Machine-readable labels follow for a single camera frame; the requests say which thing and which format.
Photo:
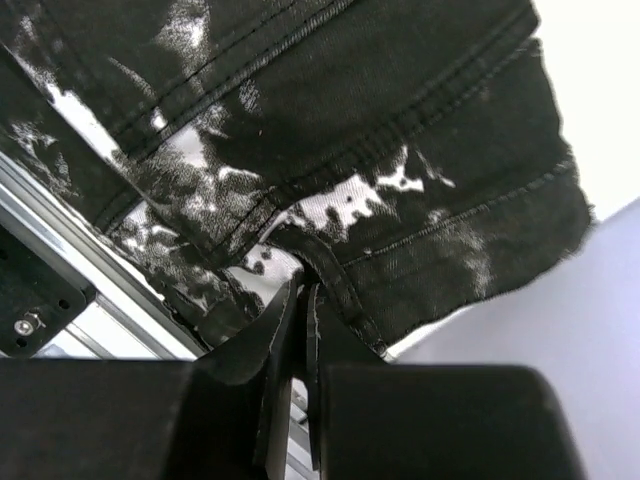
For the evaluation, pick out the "black white tie-dye trousers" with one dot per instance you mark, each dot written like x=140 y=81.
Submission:
x=406 y=155

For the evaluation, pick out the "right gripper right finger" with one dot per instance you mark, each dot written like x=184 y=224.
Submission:
x=369 y=419

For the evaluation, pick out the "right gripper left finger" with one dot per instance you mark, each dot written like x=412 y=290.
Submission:
x=223 y=416

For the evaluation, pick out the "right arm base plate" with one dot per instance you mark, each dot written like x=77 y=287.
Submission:
x=40 y=296

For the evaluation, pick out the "aluminium rail frame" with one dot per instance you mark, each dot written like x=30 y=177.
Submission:
x=125 y=321

